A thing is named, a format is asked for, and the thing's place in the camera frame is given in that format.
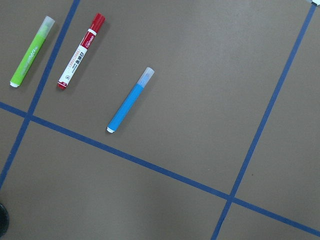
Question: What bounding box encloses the blue highlighter pen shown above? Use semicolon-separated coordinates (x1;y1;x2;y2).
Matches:
106;67;155;134

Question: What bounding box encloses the red whiteboard marker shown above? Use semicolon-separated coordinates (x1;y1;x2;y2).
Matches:
57;13;106;90

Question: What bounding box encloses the green highlighter pen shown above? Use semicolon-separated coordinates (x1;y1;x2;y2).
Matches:
9;16;55;88

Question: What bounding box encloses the brown table mat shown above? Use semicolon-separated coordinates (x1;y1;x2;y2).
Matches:
0;0;320;240

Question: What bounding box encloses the black mesh pen cup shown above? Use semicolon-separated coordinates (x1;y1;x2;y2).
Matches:
0;204;10;236

